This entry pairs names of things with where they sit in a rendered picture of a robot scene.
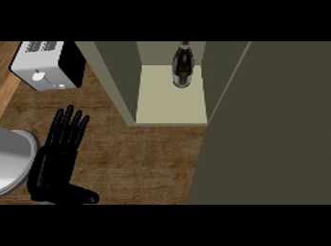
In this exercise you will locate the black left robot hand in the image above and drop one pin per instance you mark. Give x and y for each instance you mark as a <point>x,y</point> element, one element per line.
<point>54,166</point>

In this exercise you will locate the olive green cabinet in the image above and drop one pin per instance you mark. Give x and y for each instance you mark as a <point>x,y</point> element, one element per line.
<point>171,102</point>

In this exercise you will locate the dark wine bottle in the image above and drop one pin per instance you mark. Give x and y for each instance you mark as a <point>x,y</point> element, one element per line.
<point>184,67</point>

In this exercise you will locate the dark olive cabinet door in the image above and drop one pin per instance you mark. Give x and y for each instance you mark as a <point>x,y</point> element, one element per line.
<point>277,128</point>

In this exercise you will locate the white toaster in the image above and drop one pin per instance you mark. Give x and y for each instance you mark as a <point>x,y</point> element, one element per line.
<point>38,68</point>

